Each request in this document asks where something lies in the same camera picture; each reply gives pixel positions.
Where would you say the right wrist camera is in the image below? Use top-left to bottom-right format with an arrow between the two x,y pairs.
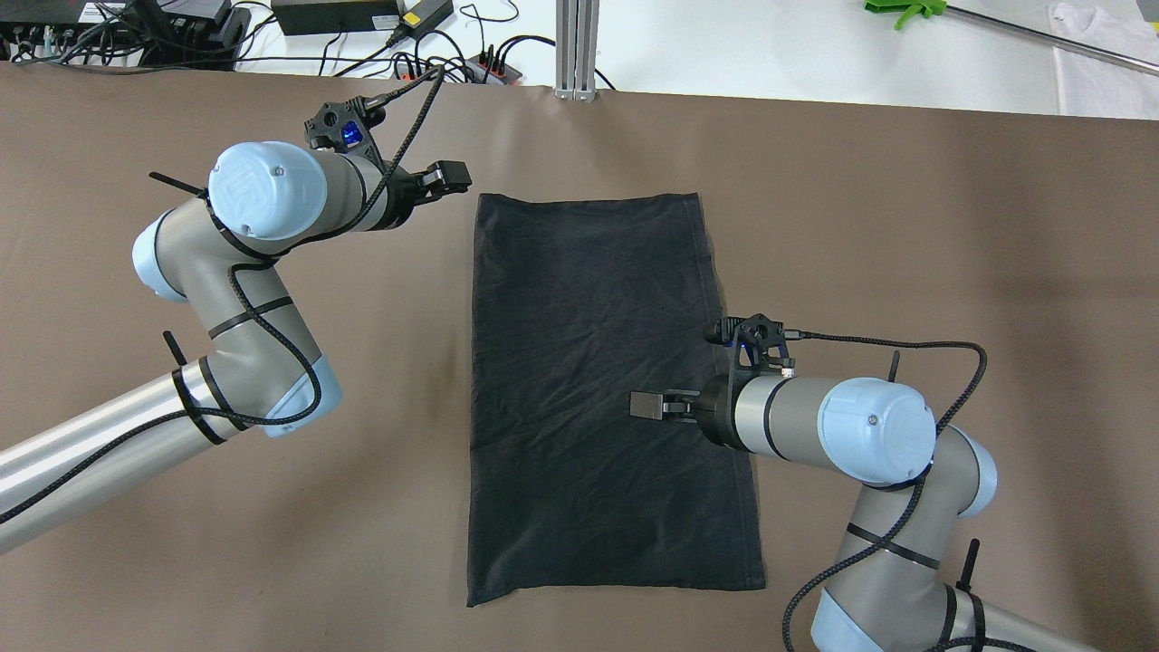
704,313 -> 802,375

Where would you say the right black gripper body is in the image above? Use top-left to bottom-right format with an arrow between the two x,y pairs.
662,374 -> 748,450

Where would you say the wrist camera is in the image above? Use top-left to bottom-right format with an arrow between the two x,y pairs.
704,313 -> 802,375
302,96 -> 386,167

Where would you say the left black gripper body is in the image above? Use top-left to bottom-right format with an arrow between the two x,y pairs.
380,166 -> 445,230

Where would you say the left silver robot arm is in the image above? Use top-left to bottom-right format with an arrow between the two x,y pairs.
3,142 -> 472,554

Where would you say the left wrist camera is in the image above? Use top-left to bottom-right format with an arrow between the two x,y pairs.
302,96 -> 386,167

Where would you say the black power adapter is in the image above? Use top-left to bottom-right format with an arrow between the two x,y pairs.
270,1 -> 404,36

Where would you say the green handled tool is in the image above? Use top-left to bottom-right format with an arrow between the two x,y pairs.
863,0 -> 948,32

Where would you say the aluminium frame post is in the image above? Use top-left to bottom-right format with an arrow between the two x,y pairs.
553,1 -> 599,102

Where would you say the black braided left cable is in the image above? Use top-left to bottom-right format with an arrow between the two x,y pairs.
0,65 -> 449,526

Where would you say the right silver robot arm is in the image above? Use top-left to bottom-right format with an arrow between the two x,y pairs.
629,374 -> 1086,651

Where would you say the white cloth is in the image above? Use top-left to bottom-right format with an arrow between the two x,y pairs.
1049,2 -> 1159,120

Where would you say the black t-shirt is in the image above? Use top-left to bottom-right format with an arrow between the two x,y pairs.
466,195 -> 766,607

